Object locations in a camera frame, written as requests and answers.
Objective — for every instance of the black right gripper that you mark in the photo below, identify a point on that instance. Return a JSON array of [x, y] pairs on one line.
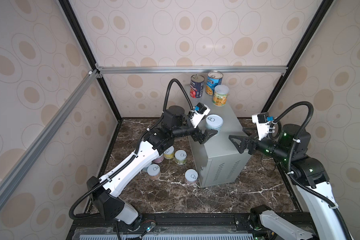
[[243, 139]]

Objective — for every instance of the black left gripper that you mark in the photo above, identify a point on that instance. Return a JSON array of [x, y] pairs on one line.
[[202, 138]]

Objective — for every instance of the teal label can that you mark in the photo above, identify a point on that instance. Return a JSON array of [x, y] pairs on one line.
[[214, 122]]

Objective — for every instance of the yellow label can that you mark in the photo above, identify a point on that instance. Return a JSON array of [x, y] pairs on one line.
[[220, 95]]

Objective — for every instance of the dark blue red soup can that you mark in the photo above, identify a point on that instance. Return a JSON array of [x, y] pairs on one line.
[[197, 86]]

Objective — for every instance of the blue progresso soup can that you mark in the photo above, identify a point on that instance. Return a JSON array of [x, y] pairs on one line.
[[214, 78]]

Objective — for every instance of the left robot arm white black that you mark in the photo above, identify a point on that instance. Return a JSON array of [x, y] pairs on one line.
[[174, 123]]

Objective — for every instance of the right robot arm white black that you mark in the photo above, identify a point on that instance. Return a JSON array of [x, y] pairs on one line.
[[308, 175]]

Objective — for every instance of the grey metal cabinet box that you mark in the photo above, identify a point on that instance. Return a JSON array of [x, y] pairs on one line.
[[218, 161]]

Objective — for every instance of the green label can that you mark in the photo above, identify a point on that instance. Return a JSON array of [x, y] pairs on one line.
[[180, 157]]

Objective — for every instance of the white lid can rear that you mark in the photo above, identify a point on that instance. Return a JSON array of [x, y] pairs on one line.
[[169, 153]]

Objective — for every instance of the pink label can front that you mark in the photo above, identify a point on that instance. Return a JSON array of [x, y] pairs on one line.
[[191, 176]]

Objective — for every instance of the pink label can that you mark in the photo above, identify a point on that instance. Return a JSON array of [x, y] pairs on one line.
[[191, 176], [159, 159]]

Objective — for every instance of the pink label can back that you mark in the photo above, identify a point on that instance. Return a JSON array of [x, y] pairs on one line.
[[159, 159]]

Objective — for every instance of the peach label can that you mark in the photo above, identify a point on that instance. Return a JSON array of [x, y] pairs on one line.
[[154, 171]]

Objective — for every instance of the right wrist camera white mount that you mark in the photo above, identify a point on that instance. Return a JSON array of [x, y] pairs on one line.
[[263, 123]]

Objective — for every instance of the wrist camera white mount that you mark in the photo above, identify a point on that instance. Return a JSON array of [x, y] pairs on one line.
[[198, 113], [263, 123]]

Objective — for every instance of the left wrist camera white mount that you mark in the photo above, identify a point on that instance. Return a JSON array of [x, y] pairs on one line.
[[198, 113]]

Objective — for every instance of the horizontal aluminium rail back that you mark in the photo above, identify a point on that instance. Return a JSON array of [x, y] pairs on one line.
[[192, 70]]

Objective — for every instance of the diagonal aluminium rail left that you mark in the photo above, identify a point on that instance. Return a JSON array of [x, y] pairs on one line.
[[9, 184]]

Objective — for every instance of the black corner frame post right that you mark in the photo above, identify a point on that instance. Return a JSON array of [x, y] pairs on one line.
[[301, 47]]

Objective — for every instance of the black corner frame post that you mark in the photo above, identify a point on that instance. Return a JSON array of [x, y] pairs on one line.
[[84, 44], [301, 47]]

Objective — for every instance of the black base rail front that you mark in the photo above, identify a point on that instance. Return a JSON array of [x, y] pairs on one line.
[[173, 227]]

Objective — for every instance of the black corner frame post left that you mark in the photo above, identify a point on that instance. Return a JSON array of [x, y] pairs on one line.
[[84, 44]]

